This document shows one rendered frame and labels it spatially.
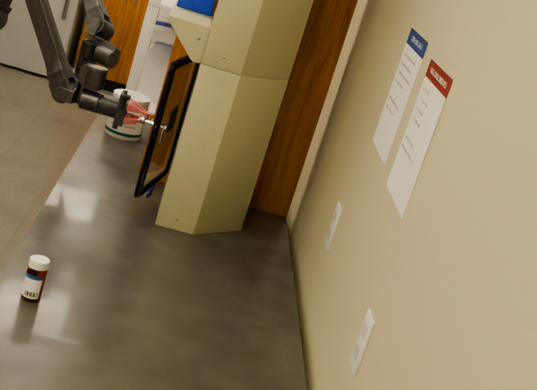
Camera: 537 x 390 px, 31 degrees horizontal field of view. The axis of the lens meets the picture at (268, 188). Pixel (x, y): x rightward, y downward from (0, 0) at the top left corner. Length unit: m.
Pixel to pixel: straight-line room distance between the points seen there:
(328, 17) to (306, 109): 0.29
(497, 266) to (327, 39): 1.74
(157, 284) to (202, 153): 0.46
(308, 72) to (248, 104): 0.37
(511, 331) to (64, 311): 1.16
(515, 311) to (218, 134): 1.54
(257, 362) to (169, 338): 0.20
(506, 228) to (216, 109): 1.42
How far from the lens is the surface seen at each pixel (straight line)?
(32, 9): 2.79
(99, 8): 3.09
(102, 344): 2.04
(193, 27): 2.57
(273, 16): 2.61
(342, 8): 2.95
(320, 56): 2.97
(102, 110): 2.74
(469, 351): 1.33
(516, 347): 1.19
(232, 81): 2.60
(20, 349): 1.96
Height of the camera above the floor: 1.91
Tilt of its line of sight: 17 degrees down
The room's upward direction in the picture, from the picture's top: 18 degrees clockwise
